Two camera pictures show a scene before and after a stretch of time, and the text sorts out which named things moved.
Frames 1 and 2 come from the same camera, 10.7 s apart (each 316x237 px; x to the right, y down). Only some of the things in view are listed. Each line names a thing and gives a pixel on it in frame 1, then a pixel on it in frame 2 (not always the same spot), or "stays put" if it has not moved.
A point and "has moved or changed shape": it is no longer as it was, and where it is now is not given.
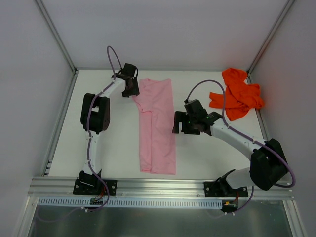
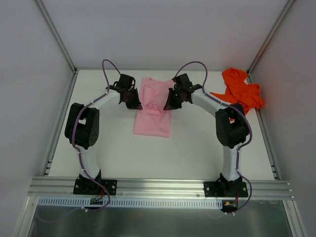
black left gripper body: x=131 y=85 → x=130 y=96
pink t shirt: x=153 y=97 has moved or changed shape
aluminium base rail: x=62 y=187 stays put
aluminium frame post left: x=57 y=36 stays put
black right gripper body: x=184 y=122 → x=177 y=97
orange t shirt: x=240 y=97 stays put
